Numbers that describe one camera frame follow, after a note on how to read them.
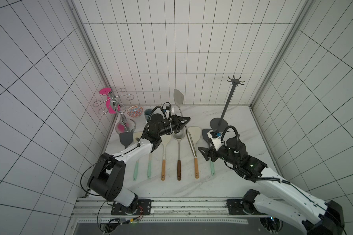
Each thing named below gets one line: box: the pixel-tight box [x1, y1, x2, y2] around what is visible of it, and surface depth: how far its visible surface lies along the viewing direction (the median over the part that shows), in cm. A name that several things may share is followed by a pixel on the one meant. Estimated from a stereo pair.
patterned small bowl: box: [126, 105, 144, 118], surface depth 116 cm
